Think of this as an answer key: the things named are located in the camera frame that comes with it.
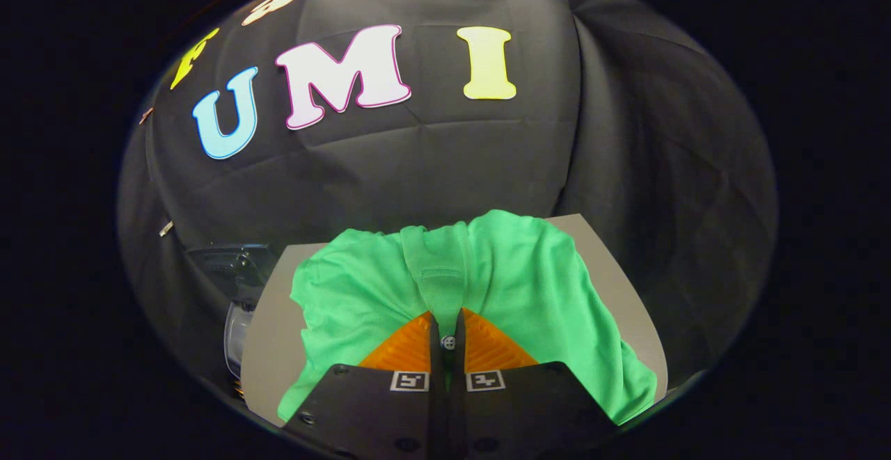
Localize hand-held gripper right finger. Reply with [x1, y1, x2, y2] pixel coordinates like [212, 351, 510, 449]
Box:
[449, 307, 620, 460]

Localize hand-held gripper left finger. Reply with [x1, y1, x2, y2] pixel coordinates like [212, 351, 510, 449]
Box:
[282, 310, 450, 460]

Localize green polo shirt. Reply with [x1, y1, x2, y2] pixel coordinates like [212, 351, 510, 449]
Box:
[277, 209, 659, 426]

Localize black backdrop cloth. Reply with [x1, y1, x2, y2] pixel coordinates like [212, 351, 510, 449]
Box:
[115, 0, 779, 405]

